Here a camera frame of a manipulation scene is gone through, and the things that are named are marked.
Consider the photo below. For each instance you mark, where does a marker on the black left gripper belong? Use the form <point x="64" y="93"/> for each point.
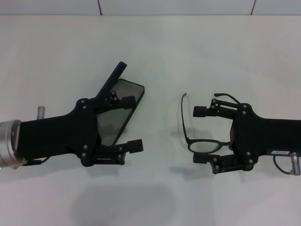
<point x="58" y="134"/>

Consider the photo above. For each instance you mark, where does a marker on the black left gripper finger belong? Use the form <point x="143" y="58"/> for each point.
<point x="128" y="102"/>

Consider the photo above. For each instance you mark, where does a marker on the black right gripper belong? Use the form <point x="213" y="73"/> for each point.
<point x="270" y="136"/>

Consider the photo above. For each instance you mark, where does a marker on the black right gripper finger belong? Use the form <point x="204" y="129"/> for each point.
<point x="135" y="145"/>

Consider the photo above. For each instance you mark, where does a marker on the black frame glasses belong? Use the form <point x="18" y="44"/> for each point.
<point x="183" y="117"/>

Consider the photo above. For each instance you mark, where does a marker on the black glasses case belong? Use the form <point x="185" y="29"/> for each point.
<point x="127" y="90"/>

